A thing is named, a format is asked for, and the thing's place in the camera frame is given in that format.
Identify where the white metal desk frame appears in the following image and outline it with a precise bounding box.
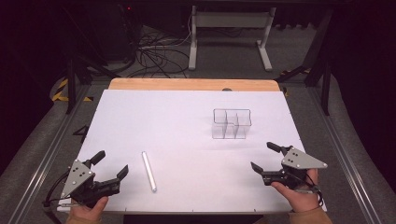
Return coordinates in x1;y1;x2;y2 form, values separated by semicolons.
188;5;277;73

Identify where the white table cover board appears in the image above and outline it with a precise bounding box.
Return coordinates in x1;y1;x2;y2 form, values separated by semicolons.
57;89;328;215

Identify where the clear plastic compartment organizer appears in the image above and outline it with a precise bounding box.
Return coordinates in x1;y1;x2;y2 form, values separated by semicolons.
211;107;253;140

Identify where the person's right hand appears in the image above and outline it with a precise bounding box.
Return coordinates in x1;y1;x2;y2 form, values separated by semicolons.
270;168;320;214

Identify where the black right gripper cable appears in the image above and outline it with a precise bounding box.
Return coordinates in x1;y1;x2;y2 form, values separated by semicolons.
303;171;325;208

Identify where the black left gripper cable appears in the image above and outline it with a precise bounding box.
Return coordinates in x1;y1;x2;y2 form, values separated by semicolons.
43;170;76;208

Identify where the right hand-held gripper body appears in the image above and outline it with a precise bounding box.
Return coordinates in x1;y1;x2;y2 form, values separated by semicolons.
262;146;329;189

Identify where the yellow black hazard tape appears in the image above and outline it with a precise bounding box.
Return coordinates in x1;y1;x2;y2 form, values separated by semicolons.
279;67;312;77
50;77;94;104

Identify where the white cylindrical tube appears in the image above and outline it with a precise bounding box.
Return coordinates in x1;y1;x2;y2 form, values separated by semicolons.
141;150;158;193

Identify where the person's left hand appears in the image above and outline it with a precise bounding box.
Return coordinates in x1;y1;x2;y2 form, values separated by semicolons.
69;196;109;223

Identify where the tangle of black floor cables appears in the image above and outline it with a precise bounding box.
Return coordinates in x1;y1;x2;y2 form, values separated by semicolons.
123;26;191;79

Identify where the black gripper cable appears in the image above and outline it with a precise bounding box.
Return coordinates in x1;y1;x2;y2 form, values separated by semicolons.
43;170;76;208
303;171;325;208

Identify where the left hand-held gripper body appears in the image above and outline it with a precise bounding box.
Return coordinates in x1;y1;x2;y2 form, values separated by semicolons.
61;159;121;209

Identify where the black table edge bracket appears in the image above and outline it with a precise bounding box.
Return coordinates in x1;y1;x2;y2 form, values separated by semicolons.
72;124;91;145

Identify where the grey aluminium floor rail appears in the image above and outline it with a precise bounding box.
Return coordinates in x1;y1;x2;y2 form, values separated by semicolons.
306;85;382;224
6;85;92;224

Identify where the black metal stand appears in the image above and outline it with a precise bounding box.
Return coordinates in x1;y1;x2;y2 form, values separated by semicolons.
60;4;123;115
275;8;333;117

